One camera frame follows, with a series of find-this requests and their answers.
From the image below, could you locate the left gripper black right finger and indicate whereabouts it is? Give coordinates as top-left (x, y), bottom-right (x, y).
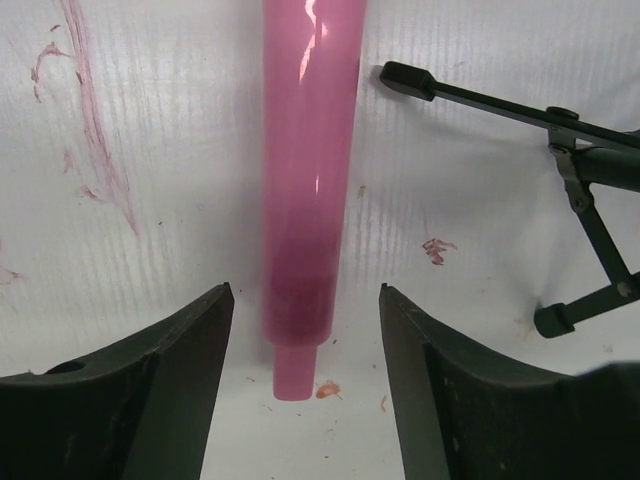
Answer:
top-left (379, 285), bottom-right (639, 479)

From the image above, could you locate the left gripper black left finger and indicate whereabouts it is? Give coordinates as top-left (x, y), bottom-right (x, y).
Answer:
top-left (1, 283), bottom-right (234, 479)

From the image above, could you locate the black tripod shock mount stand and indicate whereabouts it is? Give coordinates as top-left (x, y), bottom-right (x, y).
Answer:
top-left (379, 61), bottom-right (639, 339)

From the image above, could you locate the pink microphone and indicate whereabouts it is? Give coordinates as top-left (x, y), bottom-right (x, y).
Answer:
top-left (261, 1), bottom-right (366, 401)

